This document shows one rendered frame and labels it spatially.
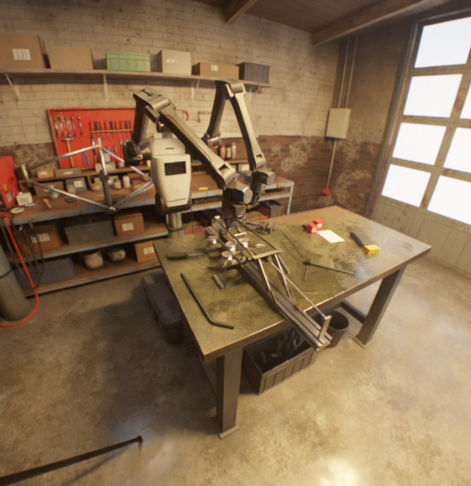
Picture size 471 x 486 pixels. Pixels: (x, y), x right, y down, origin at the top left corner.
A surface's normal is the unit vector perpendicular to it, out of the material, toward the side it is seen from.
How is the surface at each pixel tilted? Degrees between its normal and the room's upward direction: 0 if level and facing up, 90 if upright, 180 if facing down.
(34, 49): 92
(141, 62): 90
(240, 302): 0
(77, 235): 90
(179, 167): 90
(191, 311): 0
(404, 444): 0
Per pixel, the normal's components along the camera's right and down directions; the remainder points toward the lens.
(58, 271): 0.46, 0.41
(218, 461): 0.03, -0.89
